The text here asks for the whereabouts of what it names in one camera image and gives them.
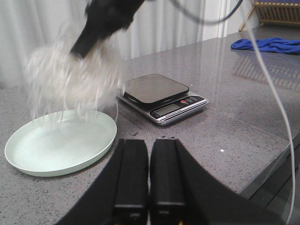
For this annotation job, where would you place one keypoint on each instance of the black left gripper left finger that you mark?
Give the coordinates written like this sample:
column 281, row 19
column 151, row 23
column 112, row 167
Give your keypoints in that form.
column 119, row 195

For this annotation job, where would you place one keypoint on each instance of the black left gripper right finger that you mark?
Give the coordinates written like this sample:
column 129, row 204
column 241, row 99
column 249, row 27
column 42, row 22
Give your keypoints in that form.
column 184, row 193

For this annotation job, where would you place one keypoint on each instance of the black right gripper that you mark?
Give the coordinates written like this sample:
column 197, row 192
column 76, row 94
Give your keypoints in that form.
column 104, row 17

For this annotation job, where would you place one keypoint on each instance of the white translucent vermicelli bundle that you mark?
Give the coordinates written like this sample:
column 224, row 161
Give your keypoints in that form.
column 59, row 80

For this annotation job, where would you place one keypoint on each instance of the pale green round plate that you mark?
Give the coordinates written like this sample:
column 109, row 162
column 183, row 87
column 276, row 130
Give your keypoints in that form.
column 61, row 143

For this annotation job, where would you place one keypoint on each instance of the black silver kitchen scale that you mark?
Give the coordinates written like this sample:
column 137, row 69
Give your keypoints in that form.
column 161, row 99

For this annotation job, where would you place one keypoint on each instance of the blue cloth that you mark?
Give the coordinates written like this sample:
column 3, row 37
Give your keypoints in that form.
column 272, row 45

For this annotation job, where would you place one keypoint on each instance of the wooden slatted rack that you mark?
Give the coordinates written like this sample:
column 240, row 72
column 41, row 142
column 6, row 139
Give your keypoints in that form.
column 280, row 12

